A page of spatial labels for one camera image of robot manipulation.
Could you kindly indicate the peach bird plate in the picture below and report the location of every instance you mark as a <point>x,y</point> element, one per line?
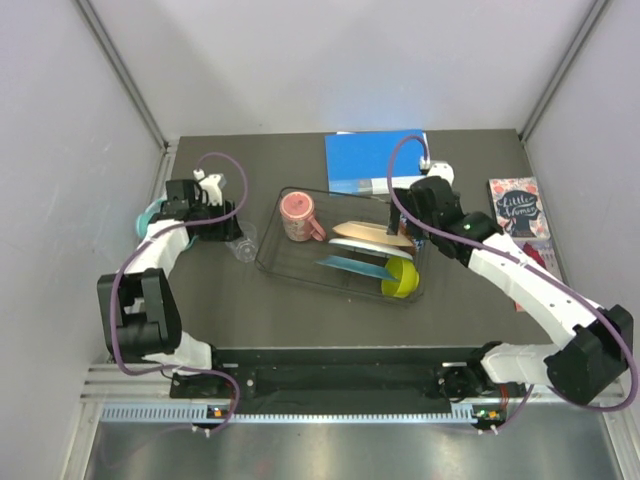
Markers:
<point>371,232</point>

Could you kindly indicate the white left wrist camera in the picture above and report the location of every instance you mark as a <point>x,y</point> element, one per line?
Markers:
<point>211,186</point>

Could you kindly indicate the white slotted cable duct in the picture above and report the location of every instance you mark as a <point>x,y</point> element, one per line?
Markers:
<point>213,413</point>

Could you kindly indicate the blue folder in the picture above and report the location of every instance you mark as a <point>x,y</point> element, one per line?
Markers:
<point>357,163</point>

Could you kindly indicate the pink ghost mug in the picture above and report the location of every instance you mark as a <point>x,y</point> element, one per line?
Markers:
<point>298,213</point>

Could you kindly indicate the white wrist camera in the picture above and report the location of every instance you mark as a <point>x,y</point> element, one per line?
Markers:
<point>211,186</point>
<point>430,168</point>

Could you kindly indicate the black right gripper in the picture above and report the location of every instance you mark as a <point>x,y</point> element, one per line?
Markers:
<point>394,221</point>

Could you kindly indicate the red patterned small bowl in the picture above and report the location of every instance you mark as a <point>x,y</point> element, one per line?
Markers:
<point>415,240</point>

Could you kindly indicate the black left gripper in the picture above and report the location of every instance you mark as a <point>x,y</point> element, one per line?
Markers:
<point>227,230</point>

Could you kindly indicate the teal scalloped plate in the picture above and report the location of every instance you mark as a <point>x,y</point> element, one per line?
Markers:
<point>357,267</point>

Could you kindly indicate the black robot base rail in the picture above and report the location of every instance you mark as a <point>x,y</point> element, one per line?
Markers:
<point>348,380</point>

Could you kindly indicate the red illustrated book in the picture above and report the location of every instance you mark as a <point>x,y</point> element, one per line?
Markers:
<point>543,252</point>

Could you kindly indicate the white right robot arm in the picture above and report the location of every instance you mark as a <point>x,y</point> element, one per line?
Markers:
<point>590,346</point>

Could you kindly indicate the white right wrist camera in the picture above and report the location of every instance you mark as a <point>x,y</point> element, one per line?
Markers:
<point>430,168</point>

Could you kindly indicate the black wire dish rack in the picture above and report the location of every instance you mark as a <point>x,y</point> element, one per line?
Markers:
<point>282,257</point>

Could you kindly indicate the teal cat ear headphones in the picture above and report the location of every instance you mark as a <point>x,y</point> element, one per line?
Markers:
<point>157,211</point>

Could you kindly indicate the clear plastic cup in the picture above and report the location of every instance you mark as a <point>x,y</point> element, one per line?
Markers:
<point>245,248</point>

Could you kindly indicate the Little Women book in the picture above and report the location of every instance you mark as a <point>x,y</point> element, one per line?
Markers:
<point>517,208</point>

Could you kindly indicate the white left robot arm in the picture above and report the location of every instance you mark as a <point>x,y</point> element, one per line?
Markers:
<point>140,317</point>

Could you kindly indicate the lime green bowl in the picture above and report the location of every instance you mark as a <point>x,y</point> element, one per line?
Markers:
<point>405,280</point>

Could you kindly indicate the white watermelon plate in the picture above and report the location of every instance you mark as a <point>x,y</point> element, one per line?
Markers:
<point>370,248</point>

